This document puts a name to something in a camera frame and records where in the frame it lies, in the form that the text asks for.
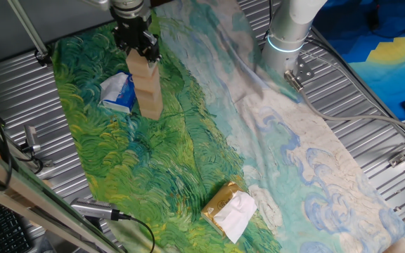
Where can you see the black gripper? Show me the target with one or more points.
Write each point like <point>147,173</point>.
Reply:
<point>134,31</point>

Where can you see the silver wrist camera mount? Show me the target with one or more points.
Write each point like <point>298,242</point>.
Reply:
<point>97,3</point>

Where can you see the blue tissue pack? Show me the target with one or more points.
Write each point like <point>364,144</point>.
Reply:
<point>118,95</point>

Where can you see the blue mat with yellow sun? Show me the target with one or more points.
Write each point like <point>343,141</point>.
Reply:
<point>392,52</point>

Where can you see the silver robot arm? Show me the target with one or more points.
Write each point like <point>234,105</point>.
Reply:
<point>287,31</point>

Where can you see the grey metal pole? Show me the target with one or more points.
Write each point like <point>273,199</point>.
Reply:
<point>26,24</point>

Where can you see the silver ribbed camera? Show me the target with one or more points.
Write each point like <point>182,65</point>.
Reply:
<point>93,209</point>

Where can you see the metal base plate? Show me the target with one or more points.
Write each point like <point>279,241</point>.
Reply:
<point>304,70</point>

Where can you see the green blue painting print cloth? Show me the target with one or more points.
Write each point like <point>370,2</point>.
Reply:
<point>311,175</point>

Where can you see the gold tissue pack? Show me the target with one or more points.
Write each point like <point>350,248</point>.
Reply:
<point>220,204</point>

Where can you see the aluminium frame bar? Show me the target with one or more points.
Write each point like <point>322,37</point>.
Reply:
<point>30,189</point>

